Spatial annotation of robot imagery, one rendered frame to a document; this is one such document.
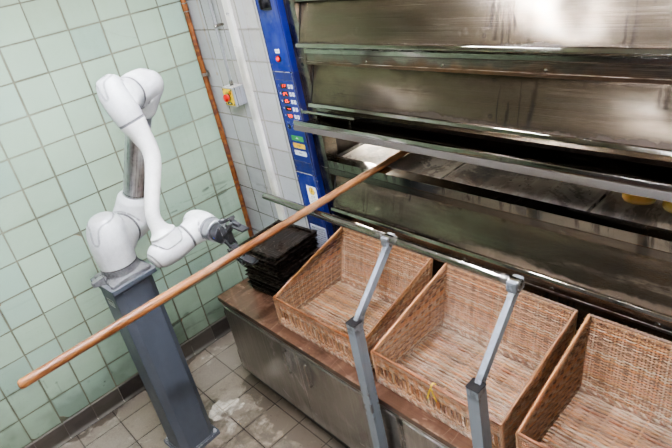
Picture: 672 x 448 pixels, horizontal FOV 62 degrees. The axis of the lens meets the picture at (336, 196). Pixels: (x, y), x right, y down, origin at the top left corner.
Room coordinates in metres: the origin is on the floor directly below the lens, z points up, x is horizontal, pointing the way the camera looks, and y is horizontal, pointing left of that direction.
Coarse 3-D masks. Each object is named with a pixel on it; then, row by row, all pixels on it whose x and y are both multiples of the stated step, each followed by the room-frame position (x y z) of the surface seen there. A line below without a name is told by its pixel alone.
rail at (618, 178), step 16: (320, 128) 2.19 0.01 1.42; (336, 128) 2.11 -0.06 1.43; (416, 144) 1.79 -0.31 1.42; (432, 144) 1.74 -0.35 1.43; (496, 160) 1.54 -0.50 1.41; (512, 160) 1.50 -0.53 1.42; (528, 160) 1.46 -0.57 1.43; (592, 176) 1.31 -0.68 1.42; (608, 176) 1.28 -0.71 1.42; (624, 176) 1.26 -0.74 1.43
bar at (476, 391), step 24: (336, 216) 1.86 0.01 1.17; (384, 240) 1.63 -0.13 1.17; (384, 264) 1.61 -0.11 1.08; (456, 264) 1.41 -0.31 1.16; (360, 312) 1.52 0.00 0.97; (504, 312) 1.23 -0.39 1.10; (360, 336) 1.50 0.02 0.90; (360, 360) 1.49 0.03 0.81; (360, 384) 1.51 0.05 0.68; (480, 384) 1.13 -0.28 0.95; (480, 408) 1.11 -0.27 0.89; (384, 432) 1.51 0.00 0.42; (480, 432) 1.11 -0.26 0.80
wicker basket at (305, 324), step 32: (320, 256) 2.26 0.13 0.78; (352, 256) 2.28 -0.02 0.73; (416, 256) 2.00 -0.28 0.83; (288, 288) 2.13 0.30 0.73; (320, 288) 2.23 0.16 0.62; (352, 288) 2.22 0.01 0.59; (384, 288) 2.10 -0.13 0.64; (416, 288) 1.87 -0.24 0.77; (288, 320) 2.02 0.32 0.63; (320, 320) 1.85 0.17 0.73; (384, 320) 1.75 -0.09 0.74
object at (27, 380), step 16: (384, 160) 2.20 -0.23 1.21; (368, 176) 2.12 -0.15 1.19; (336, 192) 2.01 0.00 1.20; (304, 208) 1.92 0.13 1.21; (288, 224) 1.84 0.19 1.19; (256, 240) 1.76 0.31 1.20; (224, 256) 1.68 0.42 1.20; (208, 272) 1.62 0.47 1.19; (176, 288) 1.55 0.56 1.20; (144, 304) 1.49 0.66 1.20; (160, 304) 1.51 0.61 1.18; (128, 320) 1.44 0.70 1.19; (96, 336) 1.38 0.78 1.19; (64, 352) 1.33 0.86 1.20; (80, 352) 1.34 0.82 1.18; (48, 368) 1.29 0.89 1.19
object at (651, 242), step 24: (336, 168) 2.38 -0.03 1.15; (360, 168) 2.25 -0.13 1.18; (384, 168) 2.19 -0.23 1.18; (432, 192) 1.94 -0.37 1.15; (456, 192) 1.85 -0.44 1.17; (480, 192) 1.80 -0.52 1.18; (528, 216) 1.62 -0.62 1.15; (552, 216) 1.56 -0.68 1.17; (576, 216) 1.51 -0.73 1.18; (600, 216) 1.48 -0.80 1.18; (624, 240) 1.38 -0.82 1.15; (648, 240) 1.33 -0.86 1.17
